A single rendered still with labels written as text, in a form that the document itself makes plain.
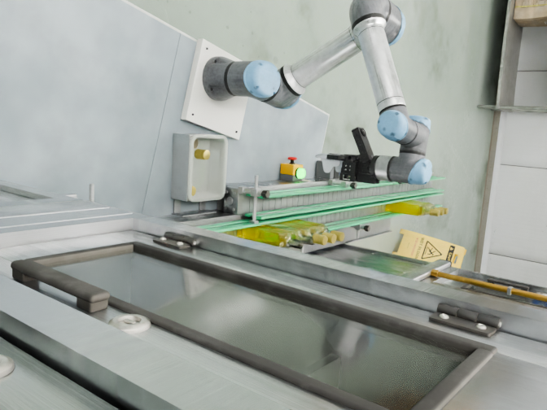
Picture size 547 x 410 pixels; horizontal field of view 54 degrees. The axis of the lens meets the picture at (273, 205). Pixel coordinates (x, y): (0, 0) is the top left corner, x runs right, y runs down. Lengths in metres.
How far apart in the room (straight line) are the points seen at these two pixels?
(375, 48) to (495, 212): 6.26
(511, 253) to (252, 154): 5.92
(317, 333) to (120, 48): 1.33
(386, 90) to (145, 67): 0.74
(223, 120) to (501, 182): 6.02
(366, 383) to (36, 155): 1.27
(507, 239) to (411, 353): 7.23
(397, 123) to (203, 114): 0.73
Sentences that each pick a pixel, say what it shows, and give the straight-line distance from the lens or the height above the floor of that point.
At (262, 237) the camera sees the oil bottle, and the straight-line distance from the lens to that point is 1.84.
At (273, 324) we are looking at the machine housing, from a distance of 0.51.
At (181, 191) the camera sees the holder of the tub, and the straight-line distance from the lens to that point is 1.80.
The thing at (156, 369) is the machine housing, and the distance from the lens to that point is 0.37.
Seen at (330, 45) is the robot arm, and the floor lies 1.15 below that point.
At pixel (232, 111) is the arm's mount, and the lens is 1.98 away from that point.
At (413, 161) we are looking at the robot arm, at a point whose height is 1.50.
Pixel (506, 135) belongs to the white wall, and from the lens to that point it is 7.63.
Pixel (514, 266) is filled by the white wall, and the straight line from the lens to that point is 7.73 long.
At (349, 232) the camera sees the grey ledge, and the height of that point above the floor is 0.88.
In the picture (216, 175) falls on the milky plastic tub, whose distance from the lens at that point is 1.90.
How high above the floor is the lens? 2.12
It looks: 37 degrees down
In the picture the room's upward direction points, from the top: 100 degrees clockwise
